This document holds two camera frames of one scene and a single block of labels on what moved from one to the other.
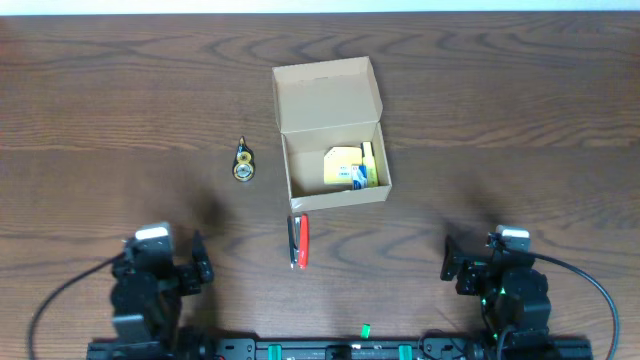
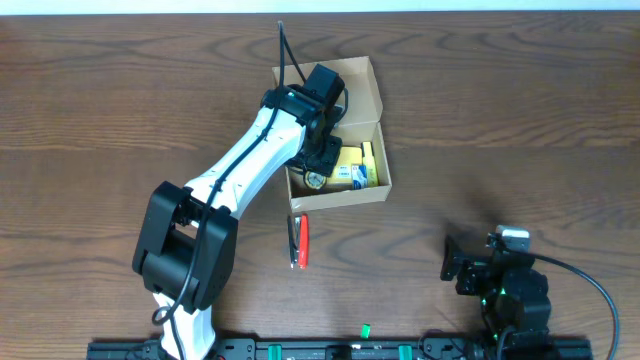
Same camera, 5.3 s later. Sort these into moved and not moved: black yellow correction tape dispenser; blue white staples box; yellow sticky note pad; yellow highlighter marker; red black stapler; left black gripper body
Moved: black yellow correction tape dispenser; left black gripper body
Not moved: blue white staples box; yellow sticky note pad; yellow highlighter marker; red black stapler
